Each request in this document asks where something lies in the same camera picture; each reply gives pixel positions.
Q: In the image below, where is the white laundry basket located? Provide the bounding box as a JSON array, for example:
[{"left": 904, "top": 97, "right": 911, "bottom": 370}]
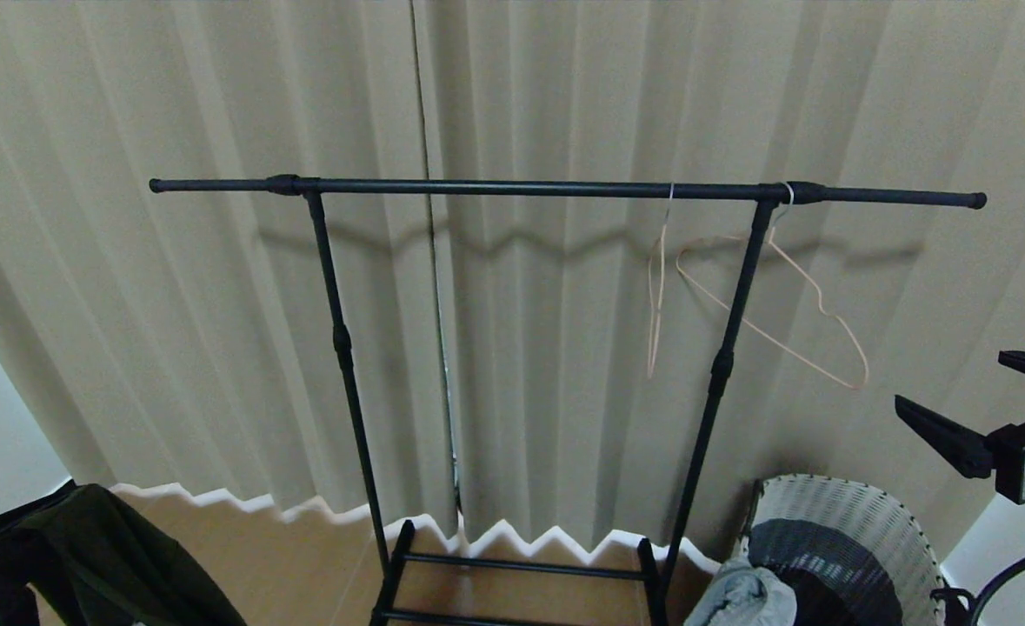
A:
[{"left": 738, "top": 474, "right": 975, "bottom": 626}]

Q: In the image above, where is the pale grey garment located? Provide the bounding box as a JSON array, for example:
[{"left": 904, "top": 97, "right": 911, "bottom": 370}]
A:
[{"left": 684, "top": 556, "right": 798, "bottom": 626}]

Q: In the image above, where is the black clothes rack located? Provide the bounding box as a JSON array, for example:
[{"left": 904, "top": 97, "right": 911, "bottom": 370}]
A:
[{"left": 149, "top": 174, "right": 988, "bottom": 626}]

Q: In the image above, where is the pink clothes hanger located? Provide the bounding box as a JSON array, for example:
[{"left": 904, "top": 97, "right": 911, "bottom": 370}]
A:
[
  {"left": 675, "top": 183, "right": 870, "bottom": 391},
  {"left": 646, "top": 183, "right": 677, "bottom": 380}
]

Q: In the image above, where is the green printed shirt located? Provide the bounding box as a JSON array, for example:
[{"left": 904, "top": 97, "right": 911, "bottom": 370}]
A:
[{"left": 17, "top": 483, "right": 249, "bottom": 626}]

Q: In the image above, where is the beige curtain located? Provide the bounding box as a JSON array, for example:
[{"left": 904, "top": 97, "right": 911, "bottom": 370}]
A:
[{"left": 0, "top": 0, "right": 1025, "bottom": 568}]

